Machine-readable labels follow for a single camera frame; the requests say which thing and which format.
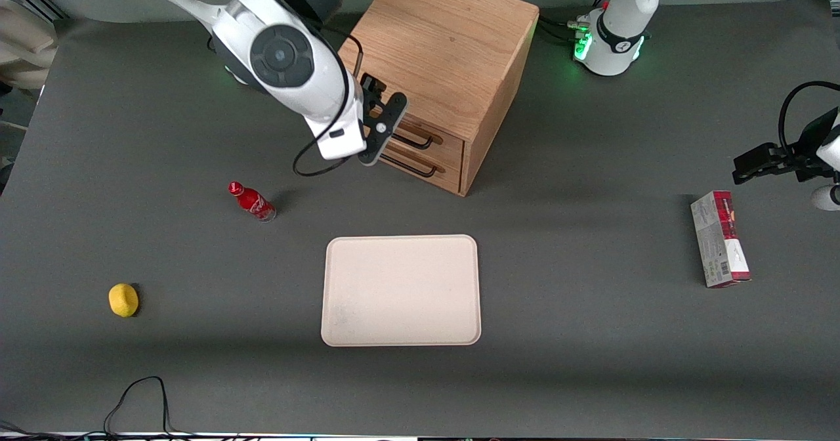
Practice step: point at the red soda bottle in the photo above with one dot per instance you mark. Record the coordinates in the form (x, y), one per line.
(252, 202)

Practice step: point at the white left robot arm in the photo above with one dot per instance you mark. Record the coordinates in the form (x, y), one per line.
(617, 41)

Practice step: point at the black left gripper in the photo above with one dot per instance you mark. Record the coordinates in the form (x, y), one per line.
(806, 154)

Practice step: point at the yellow lemon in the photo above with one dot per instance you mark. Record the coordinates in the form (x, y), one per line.
(123, 300)

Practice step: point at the wooden drawer cabinet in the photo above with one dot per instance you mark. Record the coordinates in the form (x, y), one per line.
(446, 47)

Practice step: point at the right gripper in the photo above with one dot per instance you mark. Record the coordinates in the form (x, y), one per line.
(372, 88)

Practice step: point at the beige rectangular tray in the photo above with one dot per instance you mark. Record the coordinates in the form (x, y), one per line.
(400, 290)

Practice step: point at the grey and red carton box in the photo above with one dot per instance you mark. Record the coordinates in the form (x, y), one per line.
(718, 241)

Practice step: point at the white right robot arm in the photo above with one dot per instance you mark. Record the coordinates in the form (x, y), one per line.
(282, 54)

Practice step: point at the beige padded chair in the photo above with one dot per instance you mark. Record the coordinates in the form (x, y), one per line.
(23, 41)

